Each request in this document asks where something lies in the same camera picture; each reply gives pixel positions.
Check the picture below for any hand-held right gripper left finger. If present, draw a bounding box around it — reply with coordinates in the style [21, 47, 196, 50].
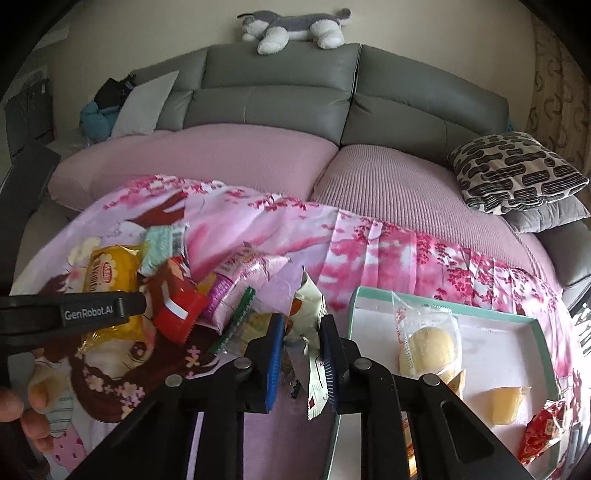
[69, 313, 286, 480]

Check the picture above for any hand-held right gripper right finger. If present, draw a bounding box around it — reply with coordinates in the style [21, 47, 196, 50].
[318, 314, 533, 480]

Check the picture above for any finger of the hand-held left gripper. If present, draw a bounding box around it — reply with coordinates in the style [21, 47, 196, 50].
[0, 291, 150, 357]

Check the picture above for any yellow bread packet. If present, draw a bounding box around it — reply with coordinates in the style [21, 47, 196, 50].
[79, 244, 155, 363]

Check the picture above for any clear packet with green edge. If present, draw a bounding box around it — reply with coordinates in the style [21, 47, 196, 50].
[209, 285, 279, 357]

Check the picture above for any cream patterned packet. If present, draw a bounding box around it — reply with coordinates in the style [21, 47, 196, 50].
[283, 267, 332, 422]

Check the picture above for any red packet with white stripe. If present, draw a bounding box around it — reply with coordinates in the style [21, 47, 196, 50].
[144, 255, 212, 345]

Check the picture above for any light green barcode packet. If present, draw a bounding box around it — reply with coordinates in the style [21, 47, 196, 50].
[137, 223, 191, 278]

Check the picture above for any pink and purple packet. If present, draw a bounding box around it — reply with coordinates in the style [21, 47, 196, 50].
[200, 241, 293, 332]

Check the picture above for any clear bread packet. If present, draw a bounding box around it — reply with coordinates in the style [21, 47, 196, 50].
[392, 290, 463, 394]

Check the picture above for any teal and white shallow box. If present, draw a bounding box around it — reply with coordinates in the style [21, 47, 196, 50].
[323, 285, 563, 480]

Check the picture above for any yellow jelly cup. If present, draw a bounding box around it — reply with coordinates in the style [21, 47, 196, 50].
[488, 384, 533, 426]

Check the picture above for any red triangular packet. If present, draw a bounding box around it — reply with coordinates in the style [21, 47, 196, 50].
[516, 398, 567, 466]

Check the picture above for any person's left hand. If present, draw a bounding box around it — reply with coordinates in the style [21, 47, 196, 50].
[0, 368, 64, 457]

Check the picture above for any printed blanket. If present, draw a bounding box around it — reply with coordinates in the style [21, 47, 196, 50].
[8, 174, 591, 480]

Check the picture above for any blue cloth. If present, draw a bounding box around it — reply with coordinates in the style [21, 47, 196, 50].
[78, 100, 117, 144]

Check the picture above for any dark cabinet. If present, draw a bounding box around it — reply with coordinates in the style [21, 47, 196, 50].
[4, 74, 62, 195]

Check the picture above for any pink ribbed sofa cover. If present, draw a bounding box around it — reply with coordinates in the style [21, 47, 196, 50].
[47, 123, 563, 297]

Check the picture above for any light grey pillow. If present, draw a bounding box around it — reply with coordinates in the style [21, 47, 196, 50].
[110, 69, 182, 139]

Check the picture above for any black bag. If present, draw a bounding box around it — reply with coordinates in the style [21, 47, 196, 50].
[93, 75, 138, 110]

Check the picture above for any grey cushion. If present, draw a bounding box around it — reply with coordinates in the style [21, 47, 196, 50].
[505, 194, 585, 234]

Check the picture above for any black and white patterned cushion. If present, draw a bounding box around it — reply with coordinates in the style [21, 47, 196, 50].
[446, 131, 591, 216]

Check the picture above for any grey sofa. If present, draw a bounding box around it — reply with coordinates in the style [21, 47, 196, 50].
[46, 43, 591, 315]

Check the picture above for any grey and white plush dog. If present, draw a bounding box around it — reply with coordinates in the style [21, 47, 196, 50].
[237, 8, 352, 57]

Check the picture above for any beige patterned curtain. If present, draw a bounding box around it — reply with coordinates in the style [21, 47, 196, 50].
[525, 14, 591, 155]

